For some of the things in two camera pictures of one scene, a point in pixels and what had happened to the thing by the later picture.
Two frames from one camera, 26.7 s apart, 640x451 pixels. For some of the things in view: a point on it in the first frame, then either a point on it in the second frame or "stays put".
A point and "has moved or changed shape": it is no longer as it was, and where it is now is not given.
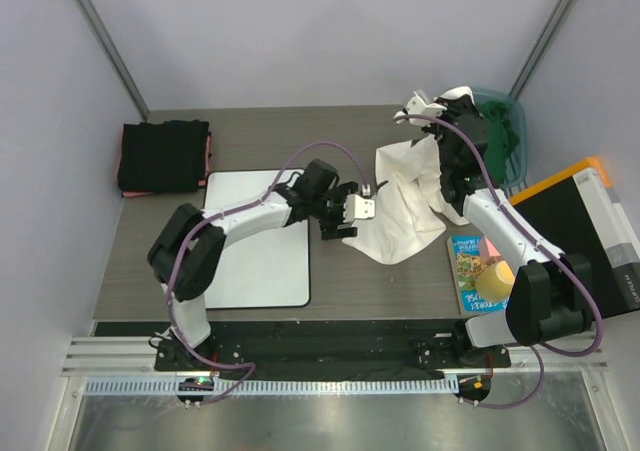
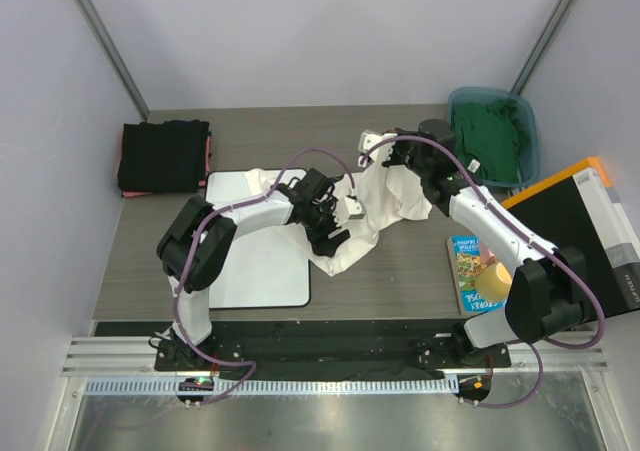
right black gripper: [457, 106] -> [393, 158]
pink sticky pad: [488, 252] stays put
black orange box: [577, 210] stays put
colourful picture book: [465, 263] stays put
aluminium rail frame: [128, 367] stays put
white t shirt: [410, 210] has moved or changed shape
